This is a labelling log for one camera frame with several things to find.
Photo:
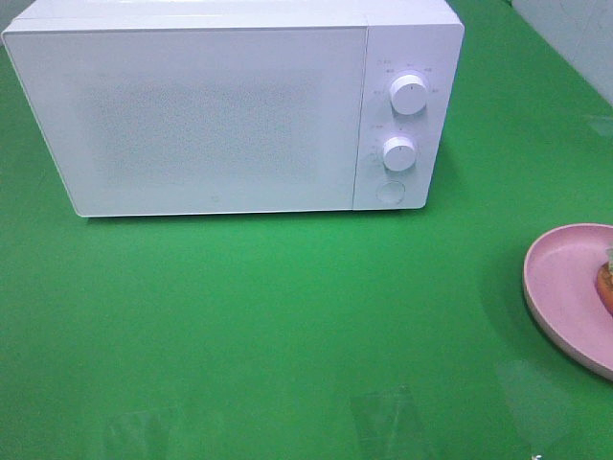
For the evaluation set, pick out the lower white microwave knob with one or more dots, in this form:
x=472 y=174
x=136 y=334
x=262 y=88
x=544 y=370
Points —
x=399 y=154

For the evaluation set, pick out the white microwave knob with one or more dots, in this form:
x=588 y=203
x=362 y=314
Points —
x=399 y=154
x=408 y=93

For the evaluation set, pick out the white microwave oven body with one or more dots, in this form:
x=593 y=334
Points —
x=401 y=37

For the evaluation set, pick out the burger with lettuce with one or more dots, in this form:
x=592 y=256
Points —
x=604 y=282

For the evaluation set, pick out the round door release button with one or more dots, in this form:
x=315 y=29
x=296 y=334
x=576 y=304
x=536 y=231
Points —
x=391 y=192

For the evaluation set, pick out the white microwave door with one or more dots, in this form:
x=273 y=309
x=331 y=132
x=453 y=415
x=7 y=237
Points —
x=192 y=122

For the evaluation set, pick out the upper white microwave knob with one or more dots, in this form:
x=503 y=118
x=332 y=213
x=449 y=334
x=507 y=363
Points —
x=408 y=93

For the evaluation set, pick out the pink round plate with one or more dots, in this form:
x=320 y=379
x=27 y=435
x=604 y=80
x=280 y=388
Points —
x=560 y=286

